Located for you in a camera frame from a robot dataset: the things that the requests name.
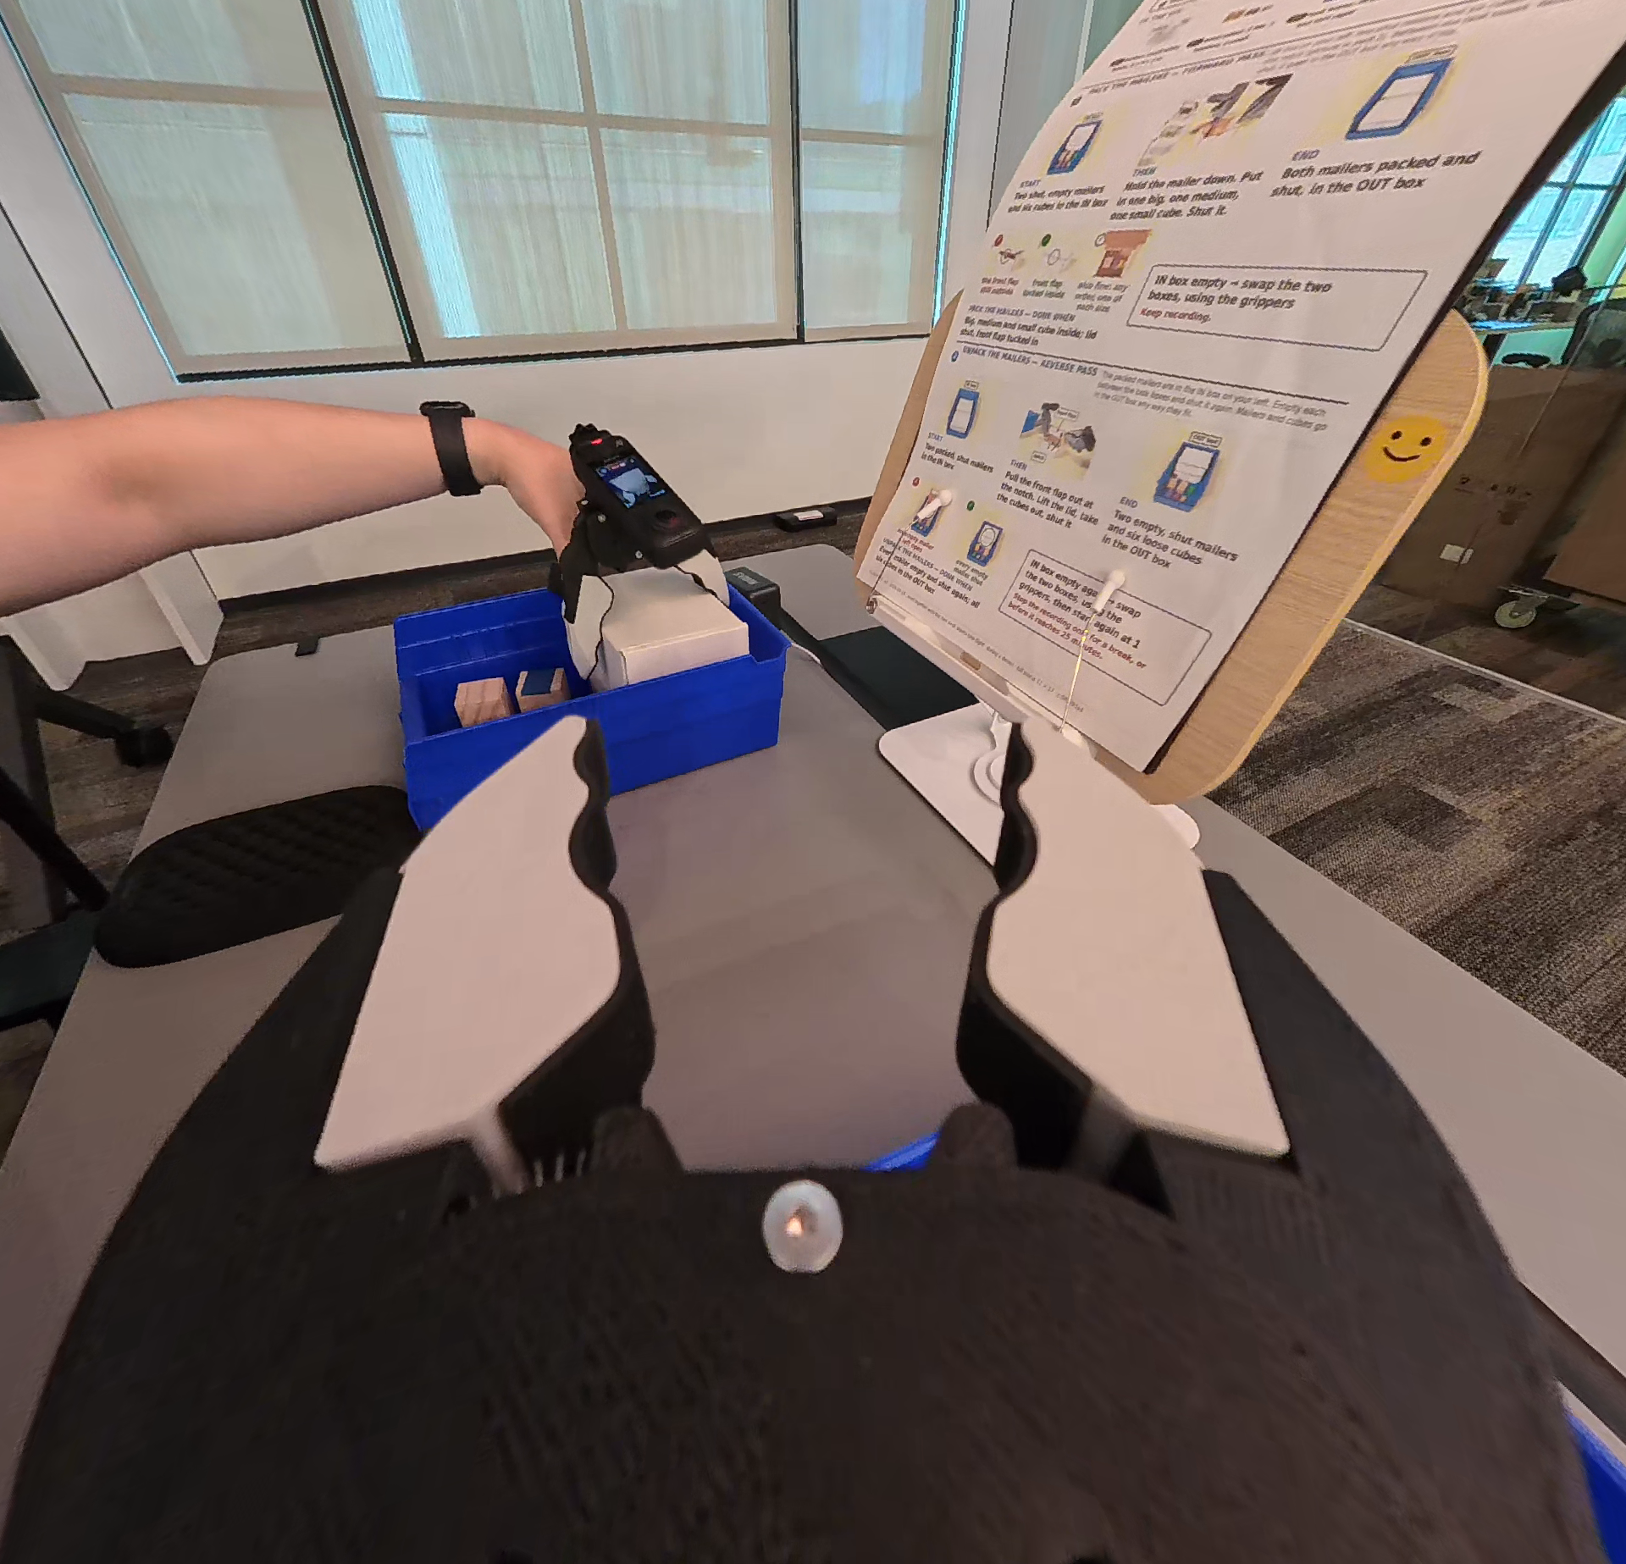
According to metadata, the black wrist rest pad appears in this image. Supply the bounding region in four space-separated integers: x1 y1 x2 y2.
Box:
94 785 422 970

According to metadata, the white cardboard mailer box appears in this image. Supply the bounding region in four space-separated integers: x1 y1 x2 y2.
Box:
596 598 753 691

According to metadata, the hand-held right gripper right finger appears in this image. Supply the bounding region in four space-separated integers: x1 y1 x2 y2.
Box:
954 718 1291 1209

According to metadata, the large window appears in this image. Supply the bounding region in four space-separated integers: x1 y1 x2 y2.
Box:
0 0 979 380

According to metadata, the white desk leg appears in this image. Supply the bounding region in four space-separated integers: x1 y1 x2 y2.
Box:
132 547 228 665

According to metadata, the yellow smiley sticker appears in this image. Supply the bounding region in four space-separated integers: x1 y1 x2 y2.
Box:
1359 413 1449 485

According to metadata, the black office chair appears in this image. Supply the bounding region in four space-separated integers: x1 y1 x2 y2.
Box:
0 629 172 1032

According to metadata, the large cardboard carton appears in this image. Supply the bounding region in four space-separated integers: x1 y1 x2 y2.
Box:
1377 362 1626 612

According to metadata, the black flat pad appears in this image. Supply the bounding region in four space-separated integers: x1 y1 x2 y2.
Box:
789 623 981 736

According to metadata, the person's left hand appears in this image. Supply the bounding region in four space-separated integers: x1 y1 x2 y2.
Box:
488 433 586 583

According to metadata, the person's left forearm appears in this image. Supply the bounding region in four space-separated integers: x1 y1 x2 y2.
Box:
0 393 495 618

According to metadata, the printed instruction sheet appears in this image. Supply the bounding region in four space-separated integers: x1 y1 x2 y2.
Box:
852 0 1626 774

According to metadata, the blue plastic bin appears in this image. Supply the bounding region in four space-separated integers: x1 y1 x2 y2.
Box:
393 585 791 834
863 1131 1626 1564

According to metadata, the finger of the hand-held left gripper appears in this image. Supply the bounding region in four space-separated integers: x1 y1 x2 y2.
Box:
611 560 736 632
564 578 620 687

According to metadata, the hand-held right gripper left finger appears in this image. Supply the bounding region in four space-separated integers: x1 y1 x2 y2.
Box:
313 714 656 1193

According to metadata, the black wristwatch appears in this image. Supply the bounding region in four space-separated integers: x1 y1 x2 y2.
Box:
419 400 486 498

